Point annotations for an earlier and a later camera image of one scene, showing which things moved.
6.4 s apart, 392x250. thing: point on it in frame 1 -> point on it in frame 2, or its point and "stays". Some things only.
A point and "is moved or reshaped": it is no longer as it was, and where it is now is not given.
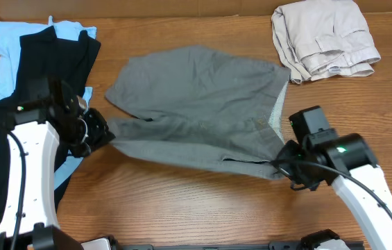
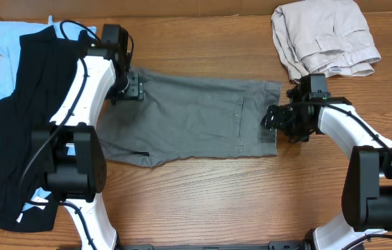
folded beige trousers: (320, 38) stays
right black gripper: (289, 161) -> (278, 119)
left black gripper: (101, 136) -> (136, 90)
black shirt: (41, 55) stays
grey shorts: (200, 105) is moved or reshaped
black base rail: (222, 246) stays
